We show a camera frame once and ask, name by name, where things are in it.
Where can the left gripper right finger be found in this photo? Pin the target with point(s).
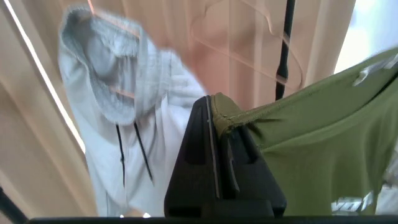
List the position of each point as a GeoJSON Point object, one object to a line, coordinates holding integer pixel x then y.
{"type": "Point", "coordinates": [258, 186]}

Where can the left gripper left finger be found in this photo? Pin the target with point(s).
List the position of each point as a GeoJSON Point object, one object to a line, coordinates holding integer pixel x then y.
{"type": "Point", "coordinates": [189, 186]}

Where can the green garment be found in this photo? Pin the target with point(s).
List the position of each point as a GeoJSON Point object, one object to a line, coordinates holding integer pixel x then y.
{"type": "Point", "coordinates": [326, 140]}

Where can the pale grey shorts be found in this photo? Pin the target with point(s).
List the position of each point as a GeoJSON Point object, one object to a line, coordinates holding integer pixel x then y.
{"type": "Point", "coordinates": [102, 149]}

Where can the pink clothes hanger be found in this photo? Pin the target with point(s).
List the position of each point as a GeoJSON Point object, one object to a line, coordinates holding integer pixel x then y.
{"type": "Point", "coordinates": [236, 59]}
{"type": "Point", "coordinates": [122, 92]}

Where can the black clothes rack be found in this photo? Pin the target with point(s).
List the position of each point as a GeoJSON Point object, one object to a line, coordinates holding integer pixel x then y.
{"type": "Point", "coordinates": [284, 62]}

